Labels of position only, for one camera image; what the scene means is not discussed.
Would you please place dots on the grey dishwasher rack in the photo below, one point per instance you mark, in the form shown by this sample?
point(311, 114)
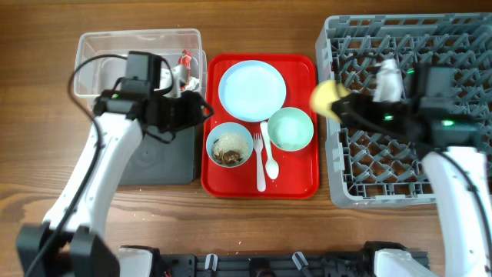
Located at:
point(367, 170)

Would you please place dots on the clear plastic waste bin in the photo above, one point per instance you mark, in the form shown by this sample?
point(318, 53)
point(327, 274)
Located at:
point(102, 73)

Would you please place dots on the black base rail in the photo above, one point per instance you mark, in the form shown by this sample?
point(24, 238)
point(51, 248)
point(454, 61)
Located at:
point(261, 265)

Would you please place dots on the light blue plate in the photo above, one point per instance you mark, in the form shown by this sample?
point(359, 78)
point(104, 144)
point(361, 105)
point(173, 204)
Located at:
point(252, 91)

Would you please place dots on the red snack wrapper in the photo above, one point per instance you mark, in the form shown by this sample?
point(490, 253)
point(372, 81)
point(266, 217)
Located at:
point(185, 59)

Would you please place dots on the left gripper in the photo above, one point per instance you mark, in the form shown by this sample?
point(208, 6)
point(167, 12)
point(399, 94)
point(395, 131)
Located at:
point(194, 113)

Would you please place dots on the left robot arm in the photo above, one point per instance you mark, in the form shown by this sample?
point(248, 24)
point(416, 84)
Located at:
point(70, 239)

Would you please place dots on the rice and meat leftovers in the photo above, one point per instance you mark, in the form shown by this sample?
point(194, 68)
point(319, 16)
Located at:
point(230, 149)

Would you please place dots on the white napkin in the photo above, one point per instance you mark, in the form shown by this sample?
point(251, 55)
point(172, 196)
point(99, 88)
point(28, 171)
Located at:
point(192, 84)

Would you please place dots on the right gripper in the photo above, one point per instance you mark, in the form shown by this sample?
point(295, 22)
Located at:
point(354, 102)

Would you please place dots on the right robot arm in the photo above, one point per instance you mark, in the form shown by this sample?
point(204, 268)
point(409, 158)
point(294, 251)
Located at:
point(447, 145)

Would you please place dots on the white plastic spoon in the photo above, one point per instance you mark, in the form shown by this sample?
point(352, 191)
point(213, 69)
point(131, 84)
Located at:
point(271, 166)

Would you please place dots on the black waste tray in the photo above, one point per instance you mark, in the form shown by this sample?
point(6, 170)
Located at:
point(156, 163)

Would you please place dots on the red serving tray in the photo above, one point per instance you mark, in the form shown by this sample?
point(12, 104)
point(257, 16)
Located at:
point(299, 171)

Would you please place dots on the yellow plastic cup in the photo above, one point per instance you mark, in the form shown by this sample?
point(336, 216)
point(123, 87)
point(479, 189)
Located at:
point(324, 95)

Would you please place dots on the mint green bowl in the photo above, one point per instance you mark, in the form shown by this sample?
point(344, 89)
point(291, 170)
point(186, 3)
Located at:
point(290, 129)

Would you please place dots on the light blue food bowl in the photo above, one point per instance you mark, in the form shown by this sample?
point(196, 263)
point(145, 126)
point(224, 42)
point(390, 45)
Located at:
point(226, 128)

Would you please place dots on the white plastic fork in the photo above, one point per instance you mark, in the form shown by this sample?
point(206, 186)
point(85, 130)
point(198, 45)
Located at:
point(258, 147)

